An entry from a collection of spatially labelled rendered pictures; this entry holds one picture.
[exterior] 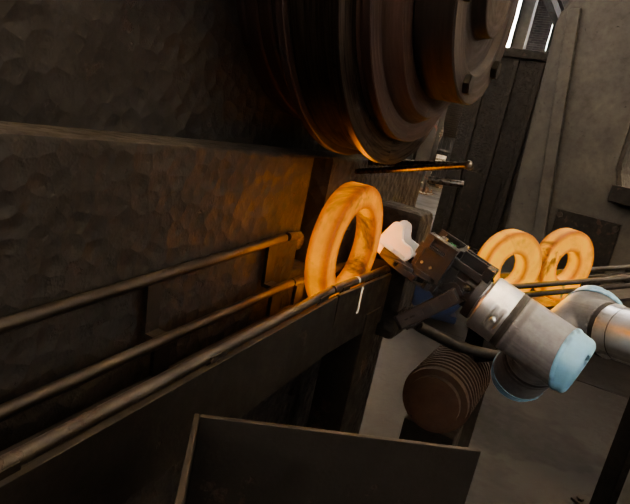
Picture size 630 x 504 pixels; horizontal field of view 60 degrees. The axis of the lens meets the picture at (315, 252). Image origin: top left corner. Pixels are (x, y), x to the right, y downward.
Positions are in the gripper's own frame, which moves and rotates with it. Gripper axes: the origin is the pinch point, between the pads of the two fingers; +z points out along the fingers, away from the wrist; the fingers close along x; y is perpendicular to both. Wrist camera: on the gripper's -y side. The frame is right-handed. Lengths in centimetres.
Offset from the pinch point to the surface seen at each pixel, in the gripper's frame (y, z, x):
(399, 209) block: 5.0, 0.4, -7.3
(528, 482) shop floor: -60, -56, -82
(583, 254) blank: 10, -29, -46
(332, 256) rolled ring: 1.5, -3.1, 20.6
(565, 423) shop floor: -58, -62, -135
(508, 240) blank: 7.0, -16.0, -27.7
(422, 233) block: 3.2, -4.9, -9.4
